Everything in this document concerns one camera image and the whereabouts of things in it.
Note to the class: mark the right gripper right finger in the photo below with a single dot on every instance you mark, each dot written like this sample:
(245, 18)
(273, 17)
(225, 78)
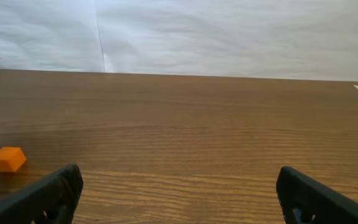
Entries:
(312, 199)

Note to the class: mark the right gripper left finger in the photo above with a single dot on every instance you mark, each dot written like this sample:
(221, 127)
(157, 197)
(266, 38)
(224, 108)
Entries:
(48, 196)

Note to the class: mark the orange cube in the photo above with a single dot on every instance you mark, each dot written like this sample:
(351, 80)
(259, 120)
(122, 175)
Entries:
(8, 159)

